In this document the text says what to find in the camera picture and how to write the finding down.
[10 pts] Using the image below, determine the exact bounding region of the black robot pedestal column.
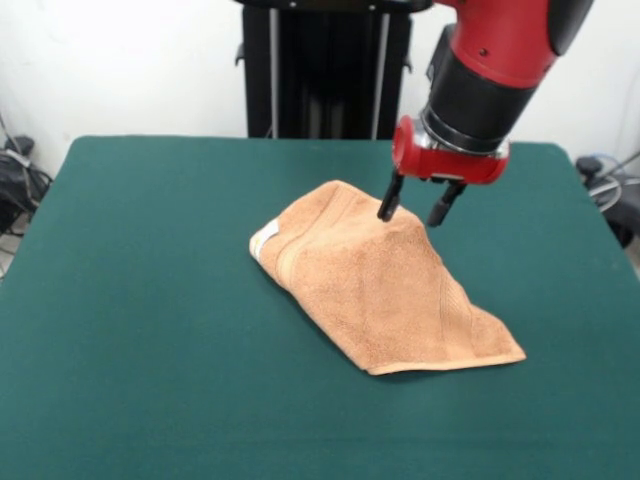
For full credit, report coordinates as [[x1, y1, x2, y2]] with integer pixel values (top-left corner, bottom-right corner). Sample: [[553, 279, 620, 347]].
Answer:
[[234, 0, 431, 140]]

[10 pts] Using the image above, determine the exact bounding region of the black chair base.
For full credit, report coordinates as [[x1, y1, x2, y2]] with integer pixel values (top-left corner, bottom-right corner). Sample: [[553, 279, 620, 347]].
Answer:
[[0, 135, 54, 236]]

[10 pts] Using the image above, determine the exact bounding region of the tan terry towel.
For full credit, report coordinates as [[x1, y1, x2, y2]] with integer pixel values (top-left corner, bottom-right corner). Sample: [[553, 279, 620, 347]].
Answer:
[[248, 180, 527, 376]]

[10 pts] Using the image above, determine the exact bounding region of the dark green table cloth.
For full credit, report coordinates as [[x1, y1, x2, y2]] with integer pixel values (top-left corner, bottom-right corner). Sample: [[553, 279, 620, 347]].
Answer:
[[0, 134, 640, 480]]

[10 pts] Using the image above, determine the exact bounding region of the grey chair base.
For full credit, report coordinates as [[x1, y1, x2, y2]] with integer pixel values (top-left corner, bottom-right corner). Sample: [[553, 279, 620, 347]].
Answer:
[[574, 152, 640, 249]]

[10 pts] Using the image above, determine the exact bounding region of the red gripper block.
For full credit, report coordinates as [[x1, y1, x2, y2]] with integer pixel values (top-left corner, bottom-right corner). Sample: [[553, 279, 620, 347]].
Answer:
[[377, 115, 511, 228]]

